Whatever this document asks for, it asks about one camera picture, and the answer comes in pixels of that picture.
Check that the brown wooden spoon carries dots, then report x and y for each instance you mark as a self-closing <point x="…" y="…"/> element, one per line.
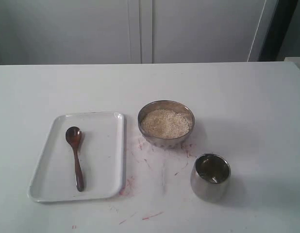
<point x="73" y="137"/>

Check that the white rice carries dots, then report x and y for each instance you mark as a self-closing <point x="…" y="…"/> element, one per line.
<point x="165" y="124"/>

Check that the stainless steel cup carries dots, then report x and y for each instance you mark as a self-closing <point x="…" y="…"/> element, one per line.
<point x="210" y="177"/>

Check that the white rectangular tray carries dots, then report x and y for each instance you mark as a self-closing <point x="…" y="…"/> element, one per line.
<point x="101" y="155"/>

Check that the white cabinet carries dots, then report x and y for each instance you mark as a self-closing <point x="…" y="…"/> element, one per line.
<point x="132" y="31"/>

